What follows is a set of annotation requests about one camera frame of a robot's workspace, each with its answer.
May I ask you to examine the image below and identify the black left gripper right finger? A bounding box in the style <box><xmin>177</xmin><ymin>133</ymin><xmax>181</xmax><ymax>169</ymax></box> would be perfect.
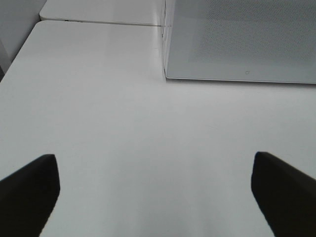
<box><xmin>251</xmin><ymin>152</ymin><xmax>316</xmax><ymax>237</ymax></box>

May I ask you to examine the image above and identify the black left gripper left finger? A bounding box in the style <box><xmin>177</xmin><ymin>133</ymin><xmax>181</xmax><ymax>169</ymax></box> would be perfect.
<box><xmin>0</xmin><ymin>154</ymin><xmax>60</xmax><ymax>237</ymax></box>

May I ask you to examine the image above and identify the white microwave door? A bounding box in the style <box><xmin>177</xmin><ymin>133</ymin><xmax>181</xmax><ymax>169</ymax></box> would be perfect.
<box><xmin>167</xmin><ymin>0</ymin><xmax>316</xmax><ymax>84</ymax></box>

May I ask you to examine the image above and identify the white microwave oven body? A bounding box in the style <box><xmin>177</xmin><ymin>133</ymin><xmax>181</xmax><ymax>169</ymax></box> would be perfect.
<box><xmin>160</xmin><ymin>0</ymin><xmax>176</xmax><ymax>78</ymax></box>

